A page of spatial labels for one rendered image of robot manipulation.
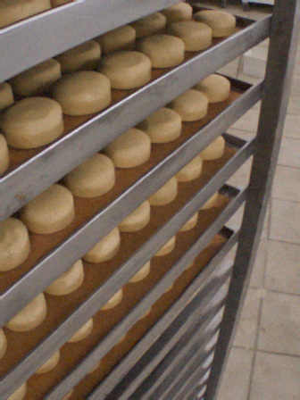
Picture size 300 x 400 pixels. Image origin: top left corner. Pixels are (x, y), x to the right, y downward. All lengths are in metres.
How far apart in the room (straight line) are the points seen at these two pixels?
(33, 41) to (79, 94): 0.12
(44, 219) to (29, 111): 0.10
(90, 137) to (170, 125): 0.18
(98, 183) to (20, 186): 0.14
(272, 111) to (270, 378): 1.26
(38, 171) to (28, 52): 0.08
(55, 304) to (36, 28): 0.29
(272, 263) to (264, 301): 0.21
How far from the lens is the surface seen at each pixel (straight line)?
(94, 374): 0.63
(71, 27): 0.29
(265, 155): 0.66
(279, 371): 1.75
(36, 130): 0.34
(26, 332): 0.46
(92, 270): 0.49
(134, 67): 0.42
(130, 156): 0.46
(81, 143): 0.33
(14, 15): 0.31
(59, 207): 0.40
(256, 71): 3.56
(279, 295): 1.95
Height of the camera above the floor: 1.51
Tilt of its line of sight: 41 degrees down
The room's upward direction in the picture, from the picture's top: straight up
